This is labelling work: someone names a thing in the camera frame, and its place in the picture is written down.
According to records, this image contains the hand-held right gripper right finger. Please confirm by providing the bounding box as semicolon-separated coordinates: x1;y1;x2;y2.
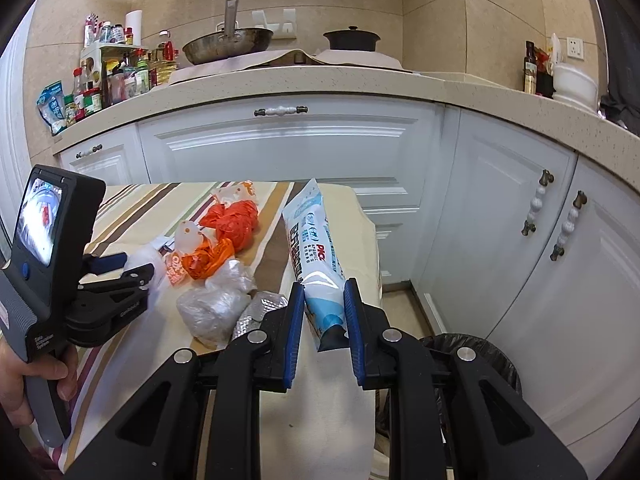
342;277;591;480

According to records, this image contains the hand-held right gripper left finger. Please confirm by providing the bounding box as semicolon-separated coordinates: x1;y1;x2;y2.
62;282;307;480

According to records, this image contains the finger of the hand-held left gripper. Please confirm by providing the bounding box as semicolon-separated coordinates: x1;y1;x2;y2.
76;265;156;302
81;253;129;277

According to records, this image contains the white plastic bag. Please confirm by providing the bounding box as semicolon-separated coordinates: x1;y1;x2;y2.
122;242;173;292

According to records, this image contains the clear plastic bag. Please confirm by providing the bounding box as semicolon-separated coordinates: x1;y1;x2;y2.
176;259;258;348

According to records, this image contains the blue white plastic packet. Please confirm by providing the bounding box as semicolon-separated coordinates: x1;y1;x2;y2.
281;177;362;353

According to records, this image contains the small orange white wrapper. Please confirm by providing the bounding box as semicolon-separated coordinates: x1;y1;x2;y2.
210;180;257;207

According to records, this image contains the black lined trash bin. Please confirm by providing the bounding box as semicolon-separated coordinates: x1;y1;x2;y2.
377;332;523;463

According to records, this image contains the person's left hand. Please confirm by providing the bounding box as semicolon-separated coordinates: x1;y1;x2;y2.
0;342;80;427

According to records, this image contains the striped tablecloth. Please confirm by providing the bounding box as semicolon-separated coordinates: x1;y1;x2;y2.
30;180;385;480

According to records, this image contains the clear jelly cup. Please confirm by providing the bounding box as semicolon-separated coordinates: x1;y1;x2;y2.
172;220;207;256

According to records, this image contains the blue snack bag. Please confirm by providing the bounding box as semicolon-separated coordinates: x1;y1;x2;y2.
36;81;68;136

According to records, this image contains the group of seasoning bottles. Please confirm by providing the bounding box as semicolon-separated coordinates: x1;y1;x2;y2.
62;12;181;124

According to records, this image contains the beige stove cover cloth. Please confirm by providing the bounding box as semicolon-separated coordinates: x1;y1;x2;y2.
170;49;407;83

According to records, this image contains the paper towel roll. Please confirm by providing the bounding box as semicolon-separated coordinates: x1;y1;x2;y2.
125;9;144;46

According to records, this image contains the steel wok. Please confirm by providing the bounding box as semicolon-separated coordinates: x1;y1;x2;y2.
181;0;275;66

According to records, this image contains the black lidded pot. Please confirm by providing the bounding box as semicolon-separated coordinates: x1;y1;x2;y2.
322;25;382;53

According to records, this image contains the dark glass bottle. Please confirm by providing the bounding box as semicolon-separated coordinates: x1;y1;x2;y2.
522;41;539;94

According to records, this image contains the red box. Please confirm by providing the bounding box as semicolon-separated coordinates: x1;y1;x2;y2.
536;46;555;98

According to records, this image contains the white lidded bowl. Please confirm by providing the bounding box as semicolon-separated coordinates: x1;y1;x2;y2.
552;92;599;112
553;62;600;99

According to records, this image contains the dark cloth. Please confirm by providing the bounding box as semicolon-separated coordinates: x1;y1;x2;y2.
582;0;640;137

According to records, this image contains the white brass cabinet handle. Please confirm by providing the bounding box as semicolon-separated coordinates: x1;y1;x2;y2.
550;191;587;262
521;170;555;237

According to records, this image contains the white wall hook rack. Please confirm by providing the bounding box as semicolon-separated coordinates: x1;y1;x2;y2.
251;8;297;37

